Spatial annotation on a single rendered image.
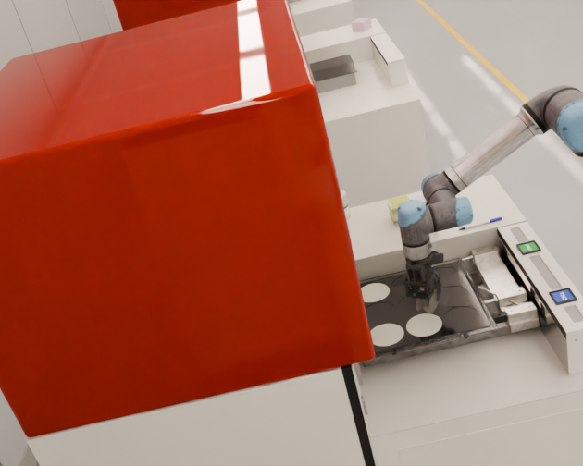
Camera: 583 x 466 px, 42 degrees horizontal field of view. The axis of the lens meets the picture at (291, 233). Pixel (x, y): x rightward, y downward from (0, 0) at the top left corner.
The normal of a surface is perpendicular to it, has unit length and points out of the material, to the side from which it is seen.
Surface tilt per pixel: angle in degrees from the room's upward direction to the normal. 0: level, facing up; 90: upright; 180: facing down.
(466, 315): 0
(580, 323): 0
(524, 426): 90
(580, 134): 85
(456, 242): 90
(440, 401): 0
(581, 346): 90
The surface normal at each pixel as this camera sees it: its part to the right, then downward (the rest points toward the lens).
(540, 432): 0.07, 0.48
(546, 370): -0.22, -0.85
